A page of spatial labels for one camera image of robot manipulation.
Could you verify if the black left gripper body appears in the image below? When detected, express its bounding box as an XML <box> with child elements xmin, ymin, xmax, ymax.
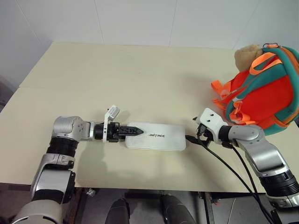
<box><xmin>107</xmin><ymin>122</ymin><xmax>123</xmax><ymax>143</ymax></box>

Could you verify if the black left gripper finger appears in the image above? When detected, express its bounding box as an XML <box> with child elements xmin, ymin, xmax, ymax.
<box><xmin>119</xmin><ymin>126</ymin><xmax>144</xmax><ymax>133</ymax></box>
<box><xmin>119</xmin><ymin>131</ymin><xmax>143</xmax><ymax>139</ymax></box>

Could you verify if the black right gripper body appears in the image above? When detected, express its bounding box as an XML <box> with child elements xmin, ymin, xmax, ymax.
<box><xmin>196</xmin><ymin>123</ymin><xmax>213</xmax><ymax>142</ymax></box>

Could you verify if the flat white printed box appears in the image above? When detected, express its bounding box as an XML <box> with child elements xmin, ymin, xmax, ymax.
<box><xmin>125</xmin><ymin>121</ymin><xmax>187</xmax><ymax>153</ymax></box>

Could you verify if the orange and teal backpack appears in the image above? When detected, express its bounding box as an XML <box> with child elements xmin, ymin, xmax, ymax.
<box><xmin>211</xmin><ymin>42</ymin><xmax>299</xmax><ymax>136</ymax></box>

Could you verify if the dark rounded shape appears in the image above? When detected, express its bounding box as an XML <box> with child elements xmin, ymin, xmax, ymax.
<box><xmin>109</xmin><ymin>197</ymin><xmax>131</xmax><ymax>224</ymax></box>
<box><xmin>162</xmin><ymin>194</ymin><xmax>196</xmax><ymax>224</ymax></box>

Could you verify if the beige plush toy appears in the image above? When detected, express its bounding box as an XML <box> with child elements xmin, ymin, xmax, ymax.
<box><xmin>234</xmin><ymin>44</ymin><xmax>265</xmax><ymax>72</ymax></box>

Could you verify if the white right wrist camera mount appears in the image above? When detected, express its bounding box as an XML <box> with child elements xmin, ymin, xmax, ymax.
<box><xmin>195</xmin><ymin>108</ymin><xmax>228</xmax><ymax>145</ymax></box>

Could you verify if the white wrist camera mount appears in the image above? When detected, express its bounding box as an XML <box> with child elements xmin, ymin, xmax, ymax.
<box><xmin>195</xmin><ymin>108</ymin><xmax>228</xmax><ymax>145</ymax></box>
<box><xmin>102</xmin><ymin>105</ymin><xmax>121</xmax><ymax>142</ymax></box>

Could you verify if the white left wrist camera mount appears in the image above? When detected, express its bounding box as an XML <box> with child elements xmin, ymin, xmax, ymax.
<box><xmin>102</xmin><ymin>105</ymin><xmax>121</xmax><ymax>142</ymax></box>

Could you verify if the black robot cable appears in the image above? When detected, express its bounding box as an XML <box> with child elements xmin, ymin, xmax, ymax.
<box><xmin>221</xmin><ymin>141</ymin><xmax>283</xmax><ymax>224</ymax></box>
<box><xmin>198</xmin><ymin>139</ymin><xmax>274</xmax><ymax>224</ymax></box>

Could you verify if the black metal table frame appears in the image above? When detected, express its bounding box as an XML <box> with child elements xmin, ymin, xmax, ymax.
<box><xmin>198</xmin><ymin>191</ymin><xmax>269</xmax><ymax>224</ymax></box>

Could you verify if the thin white cable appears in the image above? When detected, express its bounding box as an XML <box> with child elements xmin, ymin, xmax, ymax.
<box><xmin>229</xmin><ymin>198</ymin><xmax>237</xmax><ymax>224</ymax></box>

